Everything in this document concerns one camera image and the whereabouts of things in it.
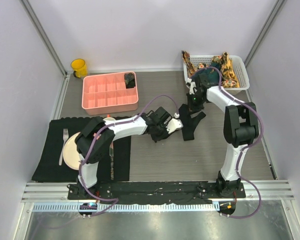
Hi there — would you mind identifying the pink cream plate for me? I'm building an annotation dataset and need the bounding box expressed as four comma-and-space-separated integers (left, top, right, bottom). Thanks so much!
62, 132, 81, 170

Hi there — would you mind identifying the pink divided organizer box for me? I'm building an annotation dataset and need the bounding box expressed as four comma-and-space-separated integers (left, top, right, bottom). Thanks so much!
81, 71, 139, 116

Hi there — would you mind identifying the silver fork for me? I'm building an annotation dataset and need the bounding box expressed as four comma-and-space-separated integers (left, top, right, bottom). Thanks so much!
58, 128, 69, 166

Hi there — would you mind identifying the orange mug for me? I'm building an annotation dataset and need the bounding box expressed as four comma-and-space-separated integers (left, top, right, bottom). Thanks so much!
103, 114, 116, 122

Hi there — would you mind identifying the silver knife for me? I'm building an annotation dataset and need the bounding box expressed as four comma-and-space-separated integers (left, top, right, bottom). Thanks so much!
109, 142, 114, 181

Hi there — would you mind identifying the rolled dark tie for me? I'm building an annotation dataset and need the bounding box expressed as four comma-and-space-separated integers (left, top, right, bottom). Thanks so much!
124, 72, 136, 89

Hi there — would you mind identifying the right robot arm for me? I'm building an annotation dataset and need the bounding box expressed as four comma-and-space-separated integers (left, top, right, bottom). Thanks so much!
186, 74, 260, 198

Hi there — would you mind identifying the yellow floral tie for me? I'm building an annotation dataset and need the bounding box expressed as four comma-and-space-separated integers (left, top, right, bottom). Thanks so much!
211, 52, 240, 88

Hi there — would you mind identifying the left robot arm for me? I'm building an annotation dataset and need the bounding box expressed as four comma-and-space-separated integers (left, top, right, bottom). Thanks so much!
75, 111, 172, 200

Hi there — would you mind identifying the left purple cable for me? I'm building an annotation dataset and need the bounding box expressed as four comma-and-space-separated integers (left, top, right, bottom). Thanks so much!
77, 94, 181, 218

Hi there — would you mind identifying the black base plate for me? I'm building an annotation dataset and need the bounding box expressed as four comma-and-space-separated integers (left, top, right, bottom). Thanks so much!
67, 180, 247, 206

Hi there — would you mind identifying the slotted cable duct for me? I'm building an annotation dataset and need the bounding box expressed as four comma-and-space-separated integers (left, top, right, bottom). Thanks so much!
32, 201, 220, 213

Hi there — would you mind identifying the orange floral tie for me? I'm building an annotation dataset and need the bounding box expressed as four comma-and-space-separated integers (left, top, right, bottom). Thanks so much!
181, 50, 208, 78

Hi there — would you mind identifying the yellow cup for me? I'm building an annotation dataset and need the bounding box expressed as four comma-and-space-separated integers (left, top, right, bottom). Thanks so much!
70, 58, 88, 79

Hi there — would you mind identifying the white plastic basket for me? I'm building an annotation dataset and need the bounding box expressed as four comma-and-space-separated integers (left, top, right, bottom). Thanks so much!
183, 55, 250, 95

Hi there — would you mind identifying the dark teal tie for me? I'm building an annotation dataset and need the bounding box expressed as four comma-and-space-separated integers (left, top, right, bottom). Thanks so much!
192, 62, 221, 86

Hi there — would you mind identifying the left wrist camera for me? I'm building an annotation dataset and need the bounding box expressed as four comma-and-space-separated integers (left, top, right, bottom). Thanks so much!
166, 113, 183, 134

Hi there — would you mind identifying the black tie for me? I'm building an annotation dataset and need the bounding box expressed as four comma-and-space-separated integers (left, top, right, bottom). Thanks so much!
178, 104, 206, 141

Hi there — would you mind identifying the black placemat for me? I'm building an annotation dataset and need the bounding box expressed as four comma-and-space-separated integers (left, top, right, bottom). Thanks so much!
31, 117, 131, 183

